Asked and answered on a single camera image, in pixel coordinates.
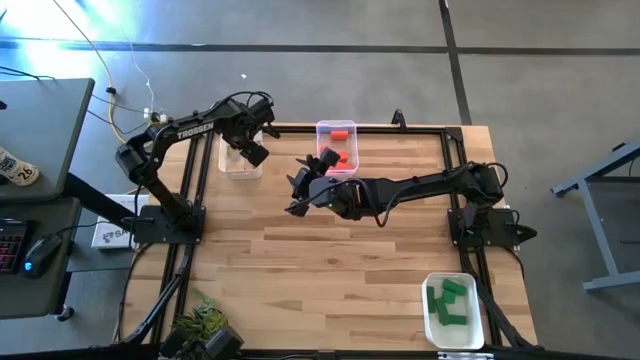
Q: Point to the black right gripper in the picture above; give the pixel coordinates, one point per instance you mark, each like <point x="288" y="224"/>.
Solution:
<point x="322" y="192"/>

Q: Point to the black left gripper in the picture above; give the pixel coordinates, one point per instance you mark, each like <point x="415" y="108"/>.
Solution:
<point x="245" y="120"/>

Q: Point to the long red block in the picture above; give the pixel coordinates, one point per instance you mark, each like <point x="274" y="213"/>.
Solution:
<point x="346" y="166"/>

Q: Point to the dark green block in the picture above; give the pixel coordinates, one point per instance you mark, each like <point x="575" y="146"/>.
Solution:
<point x="430" y="299"/>

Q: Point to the short green block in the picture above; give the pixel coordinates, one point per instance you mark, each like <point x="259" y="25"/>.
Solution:
<point x="450" y="297"/>

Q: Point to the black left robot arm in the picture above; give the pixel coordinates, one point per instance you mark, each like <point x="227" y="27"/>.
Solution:
<point x="195" y="129"/>

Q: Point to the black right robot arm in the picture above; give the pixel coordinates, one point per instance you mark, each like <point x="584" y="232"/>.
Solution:
<point x="425" y="187"/>

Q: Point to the clear plastic bin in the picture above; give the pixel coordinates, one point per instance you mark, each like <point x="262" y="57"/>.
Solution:
<point x="350" y="145"/>

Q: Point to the cream plastic bin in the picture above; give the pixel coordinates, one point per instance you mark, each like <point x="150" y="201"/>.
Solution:
<point x="237" y="171"/>

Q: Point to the black table clamp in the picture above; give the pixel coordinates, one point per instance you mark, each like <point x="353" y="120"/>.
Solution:
<point x="398" y="118"/>

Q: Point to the yellow power plug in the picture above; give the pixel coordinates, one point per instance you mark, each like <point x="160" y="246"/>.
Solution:
<point x="157" y="120"/>

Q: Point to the white printed box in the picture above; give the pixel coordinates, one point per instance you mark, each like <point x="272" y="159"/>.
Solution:
<point x="107" y="235"/>

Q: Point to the green potted plant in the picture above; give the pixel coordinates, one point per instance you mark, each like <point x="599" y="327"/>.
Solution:
<point x="200" y="320"/>

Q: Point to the black boxy device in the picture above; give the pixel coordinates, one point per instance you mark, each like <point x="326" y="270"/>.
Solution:
<point x="225" y="344"/>
<point x="172" y="342"/>

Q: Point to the grey desk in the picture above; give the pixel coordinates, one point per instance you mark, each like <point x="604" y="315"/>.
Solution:
<point x="45" y="135"/>
<point x="30" y="295"/>

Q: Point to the white plastic bin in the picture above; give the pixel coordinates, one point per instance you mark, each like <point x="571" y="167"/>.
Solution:
<point x="452" y="337"/>

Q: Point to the black computer mouse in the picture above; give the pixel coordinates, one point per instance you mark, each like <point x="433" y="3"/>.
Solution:
<point x="42" y="255"/>

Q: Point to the black keyboard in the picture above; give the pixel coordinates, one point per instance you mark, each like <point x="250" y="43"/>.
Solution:
<point x="11" y="245"/>

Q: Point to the black table frame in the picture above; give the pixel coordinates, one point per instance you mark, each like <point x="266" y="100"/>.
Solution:
<point x="300" y="129"/>

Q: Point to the blue-grey desk frame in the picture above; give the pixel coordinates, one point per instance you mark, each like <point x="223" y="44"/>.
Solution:
<point x="600" y="210"/>

